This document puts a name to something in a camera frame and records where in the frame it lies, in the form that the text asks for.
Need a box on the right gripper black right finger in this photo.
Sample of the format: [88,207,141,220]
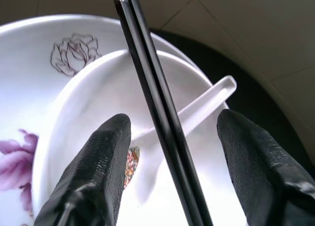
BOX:
[216,109,315,226]

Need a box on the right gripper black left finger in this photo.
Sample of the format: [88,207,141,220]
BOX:
[33,113,132,226]

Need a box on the black chopstick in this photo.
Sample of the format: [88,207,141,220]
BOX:
[124,0,215,226]
[110,0,200,226]

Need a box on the white ceramic spoon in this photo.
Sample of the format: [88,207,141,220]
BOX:
[123,75,238,204]

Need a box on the white ceramic bowl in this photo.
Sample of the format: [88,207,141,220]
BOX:
[31,49,247,226]

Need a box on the white plate purple flower print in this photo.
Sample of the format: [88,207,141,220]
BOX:
[0,13,231,226]

